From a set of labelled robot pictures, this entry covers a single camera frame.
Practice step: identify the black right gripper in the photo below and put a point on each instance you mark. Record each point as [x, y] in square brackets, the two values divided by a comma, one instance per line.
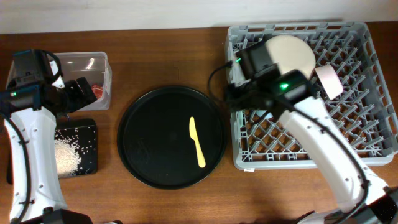
[232, 96]

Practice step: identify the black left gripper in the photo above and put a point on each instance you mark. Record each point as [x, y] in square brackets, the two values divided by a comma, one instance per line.
[81, 99]

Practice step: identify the light blue cup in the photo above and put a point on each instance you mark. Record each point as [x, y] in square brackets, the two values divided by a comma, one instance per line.
[263, 114]

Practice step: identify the red snack wrapper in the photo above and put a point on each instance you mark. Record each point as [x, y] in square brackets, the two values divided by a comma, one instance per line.
[97, 90]

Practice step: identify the large cream bowl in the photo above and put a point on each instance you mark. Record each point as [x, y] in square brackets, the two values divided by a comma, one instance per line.
[291, 53]

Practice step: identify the pile of white rice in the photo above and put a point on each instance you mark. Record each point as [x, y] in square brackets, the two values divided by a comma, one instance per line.
[66, 155]

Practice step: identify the small pink bowl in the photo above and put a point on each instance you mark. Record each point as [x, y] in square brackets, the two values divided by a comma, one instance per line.
[330, 81]

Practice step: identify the yellow plastic spoon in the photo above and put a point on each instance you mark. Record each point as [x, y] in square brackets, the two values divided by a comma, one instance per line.
[194, 136]

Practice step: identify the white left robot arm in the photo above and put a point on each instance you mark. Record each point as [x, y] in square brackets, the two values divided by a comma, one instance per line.
[37, 196]

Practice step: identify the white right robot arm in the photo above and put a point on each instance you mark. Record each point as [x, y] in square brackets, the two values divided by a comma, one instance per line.
[277, 80]

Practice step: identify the clear plastic waste bin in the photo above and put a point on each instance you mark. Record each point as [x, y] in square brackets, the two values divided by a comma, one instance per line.
[90, 71]

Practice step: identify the grey dishwasher rack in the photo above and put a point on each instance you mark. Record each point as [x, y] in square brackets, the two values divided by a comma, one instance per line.
[364, 112]

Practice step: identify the rectangular black tray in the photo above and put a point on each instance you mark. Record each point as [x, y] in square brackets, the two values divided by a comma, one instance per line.
[84, 137]

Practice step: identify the round black tray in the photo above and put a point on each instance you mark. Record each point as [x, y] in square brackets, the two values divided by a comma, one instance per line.
[154, 143]

